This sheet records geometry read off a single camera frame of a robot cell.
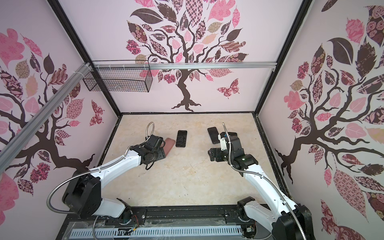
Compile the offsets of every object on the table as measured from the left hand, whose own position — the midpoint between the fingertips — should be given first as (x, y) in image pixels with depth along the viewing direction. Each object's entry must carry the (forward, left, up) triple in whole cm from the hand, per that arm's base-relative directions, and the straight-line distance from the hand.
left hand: (159, 156), depth 88 cm
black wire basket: (+66, +40, +10) cm, 78 cm away
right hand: (0, -33, +9) cm, 34 cm away
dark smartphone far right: (+21, -36, -7) cm, 42 cm away
